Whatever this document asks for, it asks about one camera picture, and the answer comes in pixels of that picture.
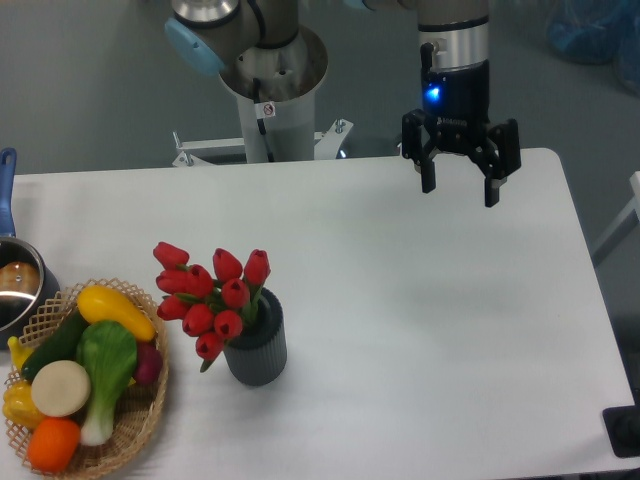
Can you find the green bok choy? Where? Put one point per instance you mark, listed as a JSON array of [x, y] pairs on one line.
[[108, 353]]

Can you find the blue plastic bag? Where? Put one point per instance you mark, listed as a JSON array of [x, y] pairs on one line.
[[597, 33]]

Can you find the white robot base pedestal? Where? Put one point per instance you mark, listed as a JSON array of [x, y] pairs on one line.
[[275, 93]]

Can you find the blue handled saucepan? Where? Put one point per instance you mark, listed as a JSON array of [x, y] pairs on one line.
[[17, 308]]

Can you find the green cucumber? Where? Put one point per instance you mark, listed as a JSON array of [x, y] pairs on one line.
[[60, 345]]

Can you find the black device at table edge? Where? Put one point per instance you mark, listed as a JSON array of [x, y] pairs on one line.
[[622, 426]]

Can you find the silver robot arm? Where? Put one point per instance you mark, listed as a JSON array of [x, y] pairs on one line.
[[450, 34]]

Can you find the beige round bun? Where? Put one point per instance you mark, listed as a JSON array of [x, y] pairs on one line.
[[61, 388]]

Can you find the yellow bell pepper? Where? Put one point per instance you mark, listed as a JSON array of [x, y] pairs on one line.
[[19, 406]]

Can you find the yellow banana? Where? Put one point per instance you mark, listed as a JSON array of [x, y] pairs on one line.
[[19, 353]]

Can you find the purple red radish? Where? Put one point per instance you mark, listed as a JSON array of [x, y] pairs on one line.
[[149, 364]]

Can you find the dark grey ribbed vase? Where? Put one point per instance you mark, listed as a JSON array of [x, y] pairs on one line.
[[259, 356]]

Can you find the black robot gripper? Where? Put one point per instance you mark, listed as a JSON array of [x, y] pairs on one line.
[[455, 118]]

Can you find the white frame at right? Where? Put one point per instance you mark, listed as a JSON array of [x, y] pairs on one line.
[[620, 227]]

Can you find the red tulip bouquet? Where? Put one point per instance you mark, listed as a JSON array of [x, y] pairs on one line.
[[215, 307]]

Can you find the yellow squash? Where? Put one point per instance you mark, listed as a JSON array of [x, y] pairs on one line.
[[100, 303]]

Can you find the orange fruit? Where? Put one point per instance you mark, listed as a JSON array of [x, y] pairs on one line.
[[53, 444]]

